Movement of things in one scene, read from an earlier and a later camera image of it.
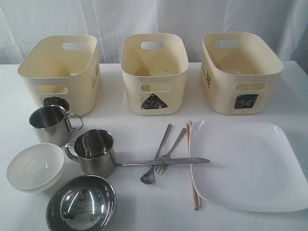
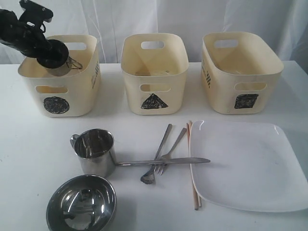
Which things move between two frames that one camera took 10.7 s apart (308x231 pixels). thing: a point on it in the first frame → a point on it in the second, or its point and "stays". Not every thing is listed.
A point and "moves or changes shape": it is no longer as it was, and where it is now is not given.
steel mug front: x=94 y=149 moves or changes shape
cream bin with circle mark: x=64 y=70 stays
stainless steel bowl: x=83 y=203 stays
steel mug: x=52 y=124 → x=70 y=64
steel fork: x=160 y=167 stays
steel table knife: x=171 y=161 stays
